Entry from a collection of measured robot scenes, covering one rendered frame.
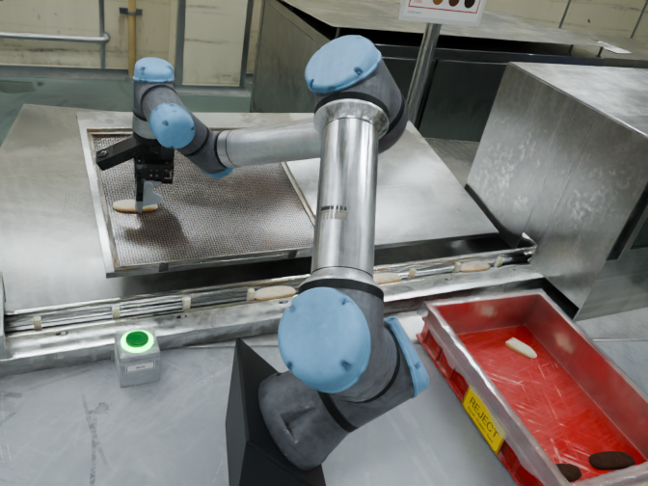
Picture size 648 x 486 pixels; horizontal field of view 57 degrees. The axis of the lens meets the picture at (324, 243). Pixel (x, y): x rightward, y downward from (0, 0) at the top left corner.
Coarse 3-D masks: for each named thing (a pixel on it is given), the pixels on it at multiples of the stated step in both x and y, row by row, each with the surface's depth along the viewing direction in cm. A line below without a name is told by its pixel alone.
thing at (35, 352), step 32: (384, 288) 139; (416, 288) 141; (448, 288) 143; (480, 288) 147; (512, 288) 153; (160, 320) 117; (192, 320) 118; (224, 320) 120; (256, 320) 122; (32, 352) 104; (64, 352) 106; (96, 352) 109
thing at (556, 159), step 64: (512, 64) 159; (512, 128) 161; (576, 128) 142; (640, 128) 129; (512, 192) 163; (576, 192) 144; (640, 192) 128; (576, 256) 146; (640, 256) 143; (576, 320) 148
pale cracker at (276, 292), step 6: (264, 288) 131; (270, 288) 132; (276, 288) 132; (282, 288) 132; (288, 288) 133; (258, 294) 129; (264, 294) 130; (270, 294) 130; (276, 294) 130; (282, 294) 131; (288, 294) 132
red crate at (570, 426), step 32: (480, 352) 132; (512, 352) 134; (544, 352) 136; (448, 384) 121; (512, 384) 125; (544, 384) 127; (576, 384) 128; (544, 416) 119; (576, 416) 120; (544, 448) 112; (576, 448) 113; (608, 448) 114; (576, 480) 107
